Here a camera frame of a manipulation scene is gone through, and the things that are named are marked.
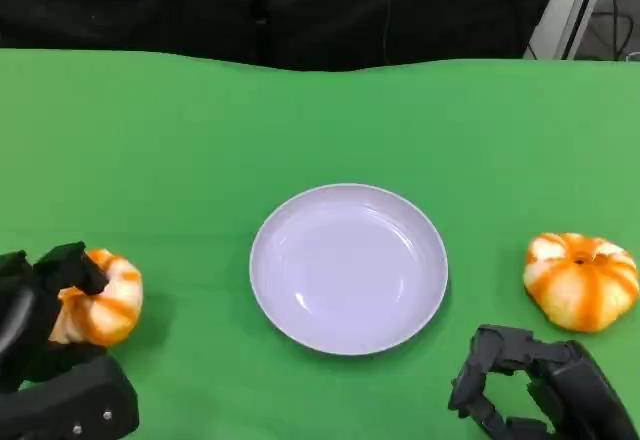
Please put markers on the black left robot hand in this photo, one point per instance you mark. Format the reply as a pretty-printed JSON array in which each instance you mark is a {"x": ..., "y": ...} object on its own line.
[{"x": 20, "y": 310}]

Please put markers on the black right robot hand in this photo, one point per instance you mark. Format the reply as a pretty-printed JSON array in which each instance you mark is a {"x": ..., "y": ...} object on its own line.
[{"x": 575, "y": 385}]

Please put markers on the orange and white bread roll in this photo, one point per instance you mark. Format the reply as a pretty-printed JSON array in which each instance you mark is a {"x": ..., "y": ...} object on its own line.
[
  {"x": 107, "y": 305},
  {"x": 580, "y": 285}
]

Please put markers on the lilac plate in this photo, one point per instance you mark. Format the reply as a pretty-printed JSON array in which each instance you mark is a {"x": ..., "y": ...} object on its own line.
[{"x": 350, "y": 270}]

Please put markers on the black backdrop curtain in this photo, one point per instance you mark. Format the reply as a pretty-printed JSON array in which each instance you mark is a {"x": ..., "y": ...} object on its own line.
[{"x": 200, "y": 5}]

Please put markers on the grey metal frame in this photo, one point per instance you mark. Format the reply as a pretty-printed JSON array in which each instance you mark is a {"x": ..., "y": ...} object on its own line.
[{"x": 570, "y": 15}]

